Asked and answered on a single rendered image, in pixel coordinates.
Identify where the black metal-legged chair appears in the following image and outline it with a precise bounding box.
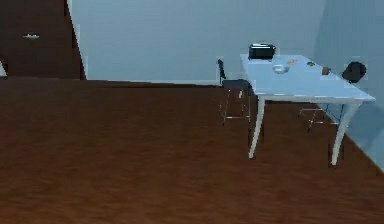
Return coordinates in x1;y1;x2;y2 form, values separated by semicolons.
217;58;254;126
297;61;368;132

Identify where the black toaster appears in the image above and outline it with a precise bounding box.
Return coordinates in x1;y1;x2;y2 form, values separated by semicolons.
248;43;277;61

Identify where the white bowl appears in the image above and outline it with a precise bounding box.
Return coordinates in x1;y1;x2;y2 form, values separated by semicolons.
272;64;290;74

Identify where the white table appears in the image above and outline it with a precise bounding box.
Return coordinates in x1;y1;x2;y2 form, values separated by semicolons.
239;53;377;167

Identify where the dark brown room door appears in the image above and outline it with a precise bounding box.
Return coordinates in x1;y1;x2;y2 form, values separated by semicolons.
0;0;87;81

